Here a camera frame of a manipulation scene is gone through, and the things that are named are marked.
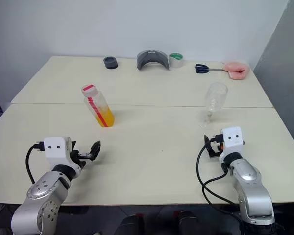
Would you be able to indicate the bottle with orange liquid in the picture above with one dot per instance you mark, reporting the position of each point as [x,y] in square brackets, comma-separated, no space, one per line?
[105,117]

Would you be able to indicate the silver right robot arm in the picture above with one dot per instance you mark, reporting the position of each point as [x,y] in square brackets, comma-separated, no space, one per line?
[247,176]

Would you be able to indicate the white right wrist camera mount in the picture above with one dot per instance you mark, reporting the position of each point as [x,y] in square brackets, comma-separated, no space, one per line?
[232,139]

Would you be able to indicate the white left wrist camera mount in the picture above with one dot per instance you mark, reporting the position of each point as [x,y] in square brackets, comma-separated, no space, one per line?
[55,147]

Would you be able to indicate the grey curved visor piece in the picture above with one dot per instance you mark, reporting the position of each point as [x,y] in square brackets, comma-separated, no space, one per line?
[142,60]

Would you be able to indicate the tape roll with green core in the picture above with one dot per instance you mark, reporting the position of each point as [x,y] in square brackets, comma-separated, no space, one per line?
[176,62]

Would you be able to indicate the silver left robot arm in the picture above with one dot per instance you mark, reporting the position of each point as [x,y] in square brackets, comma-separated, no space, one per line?
[39,191]

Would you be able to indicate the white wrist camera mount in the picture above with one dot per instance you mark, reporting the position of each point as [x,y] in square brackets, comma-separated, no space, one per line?
[232,139]
[55,147]

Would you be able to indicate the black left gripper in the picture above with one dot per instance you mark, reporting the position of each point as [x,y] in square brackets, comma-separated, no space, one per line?
[83,156]

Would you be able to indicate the clear plastic cup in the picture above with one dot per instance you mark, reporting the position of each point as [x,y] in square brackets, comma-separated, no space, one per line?
[215,98]

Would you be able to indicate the pink fluffy cloth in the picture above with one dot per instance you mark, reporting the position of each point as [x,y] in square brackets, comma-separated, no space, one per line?
[237,71]

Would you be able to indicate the white red-striped bottle cap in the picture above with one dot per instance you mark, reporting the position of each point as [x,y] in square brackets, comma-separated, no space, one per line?
[89,90]

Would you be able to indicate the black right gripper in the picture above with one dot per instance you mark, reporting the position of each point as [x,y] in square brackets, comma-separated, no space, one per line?
[216,149]

